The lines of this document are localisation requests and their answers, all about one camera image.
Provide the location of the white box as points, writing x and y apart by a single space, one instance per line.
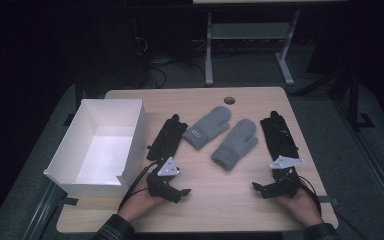
106 156

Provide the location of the plain grey mitten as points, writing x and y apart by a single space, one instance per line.
235 143

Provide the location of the aluminium rail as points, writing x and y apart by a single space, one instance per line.
43 213
373 166

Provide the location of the grey mitten with label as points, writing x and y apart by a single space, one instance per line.
210 126

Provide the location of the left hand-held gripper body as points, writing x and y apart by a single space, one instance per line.
161 183

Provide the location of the person's right hand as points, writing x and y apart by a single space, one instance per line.
301 206

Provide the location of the grey metal table frame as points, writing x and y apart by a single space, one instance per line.
248 31

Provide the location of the dark metal stand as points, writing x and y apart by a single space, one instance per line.
355 100

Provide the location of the person's left hand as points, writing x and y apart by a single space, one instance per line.
140 200

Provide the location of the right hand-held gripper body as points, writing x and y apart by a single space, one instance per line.
285 180

